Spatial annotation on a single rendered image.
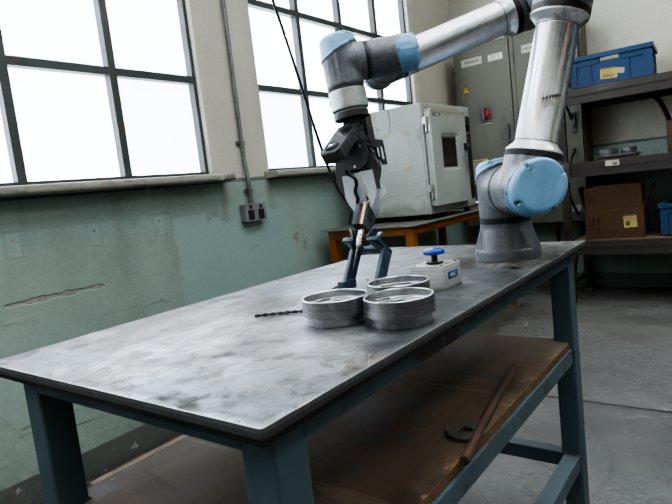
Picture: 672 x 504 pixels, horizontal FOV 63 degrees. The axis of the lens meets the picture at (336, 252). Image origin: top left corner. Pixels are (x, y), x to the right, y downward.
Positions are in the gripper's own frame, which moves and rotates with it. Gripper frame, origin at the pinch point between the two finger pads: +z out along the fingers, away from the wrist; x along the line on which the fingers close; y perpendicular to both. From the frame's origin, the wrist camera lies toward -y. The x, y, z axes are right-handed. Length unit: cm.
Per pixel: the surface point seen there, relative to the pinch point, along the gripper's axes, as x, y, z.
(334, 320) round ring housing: -6.5, -29.7, 15.4
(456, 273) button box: -15.7, 1.2, 15.0
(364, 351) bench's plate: -16.1, -39.4, 17.7
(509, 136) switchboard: 45, 363, -40
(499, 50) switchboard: 41, 365, -108
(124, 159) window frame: 141, 64, -44
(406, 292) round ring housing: -14.7, -20.5, 13.9
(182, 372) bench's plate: 4, -51, 16
